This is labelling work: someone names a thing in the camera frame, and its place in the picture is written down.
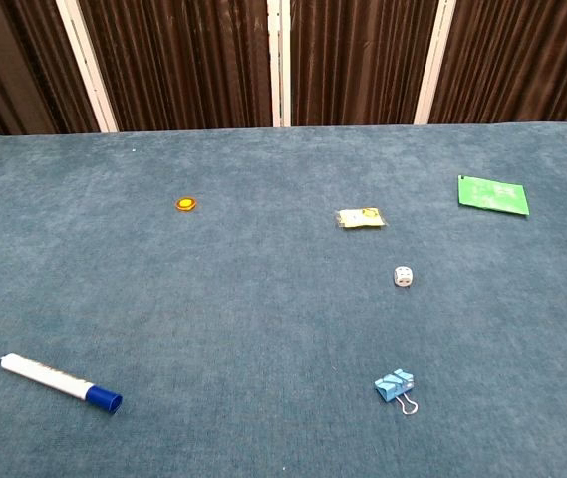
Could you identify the white marker with blue cap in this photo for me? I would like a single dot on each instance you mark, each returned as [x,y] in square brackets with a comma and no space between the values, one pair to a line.
[44,373]

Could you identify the yellow clear plastic sachet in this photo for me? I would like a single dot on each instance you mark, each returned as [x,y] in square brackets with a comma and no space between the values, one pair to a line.
[360,219]

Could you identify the blue felt table cover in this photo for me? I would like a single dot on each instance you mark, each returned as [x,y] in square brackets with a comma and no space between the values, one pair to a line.
[263,323]

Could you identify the orange round disc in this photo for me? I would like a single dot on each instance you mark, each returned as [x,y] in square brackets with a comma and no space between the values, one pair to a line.
[186,204]

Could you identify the brown curtain screen panel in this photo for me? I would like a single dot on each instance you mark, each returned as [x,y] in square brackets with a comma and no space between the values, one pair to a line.
[522,55]
[19,65]
[178,60]
[358,60]

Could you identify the small white cube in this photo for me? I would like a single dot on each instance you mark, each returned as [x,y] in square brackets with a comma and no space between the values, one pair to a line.
[402,277]

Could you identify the green flat packet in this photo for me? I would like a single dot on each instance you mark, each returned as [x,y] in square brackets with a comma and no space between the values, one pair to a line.
[492,195]

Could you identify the blue patterned binder clip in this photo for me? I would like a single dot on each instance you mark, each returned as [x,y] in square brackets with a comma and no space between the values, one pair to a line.
[391,386]

